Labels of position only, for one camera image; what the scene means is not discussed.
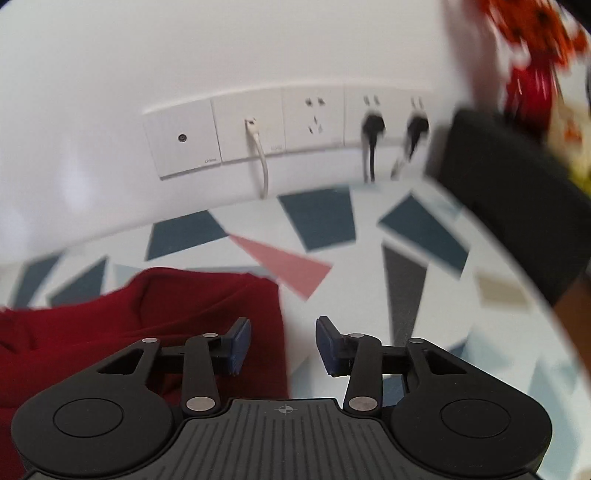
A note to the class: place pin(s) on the white wall plate data port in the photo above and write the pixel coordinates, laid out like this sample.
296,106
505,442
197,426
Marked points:
240,138

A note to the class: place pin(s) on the black box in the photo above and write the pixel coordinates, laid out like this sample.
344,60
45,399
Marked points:
517,194

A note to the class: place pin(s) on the white wall power socket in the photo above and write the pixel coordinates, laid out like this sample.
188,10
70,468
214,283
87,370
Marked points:
418,104
369,104
314,120

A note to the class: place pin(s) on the red garment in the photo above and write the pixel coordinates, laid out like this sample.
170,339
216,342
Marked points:
184,300

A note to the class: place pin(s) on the orange red decoration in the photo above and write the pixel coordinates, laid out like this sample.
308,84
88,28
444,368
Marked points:
540,27

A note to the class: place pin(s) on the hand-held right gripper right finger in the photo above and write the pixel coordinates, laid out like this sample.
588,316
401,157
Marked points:
327,344

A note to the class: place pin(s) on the red round ornament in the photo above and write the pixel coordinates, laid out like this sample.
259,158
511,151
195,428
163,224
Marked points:
531,92

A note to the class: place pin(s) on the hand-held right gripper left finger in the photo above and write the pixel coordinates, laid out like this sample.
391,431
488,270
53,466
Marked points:
239,344

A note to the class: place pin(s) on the white wall plate round jack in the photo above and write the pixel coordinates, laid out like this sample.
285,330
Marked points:
182,138

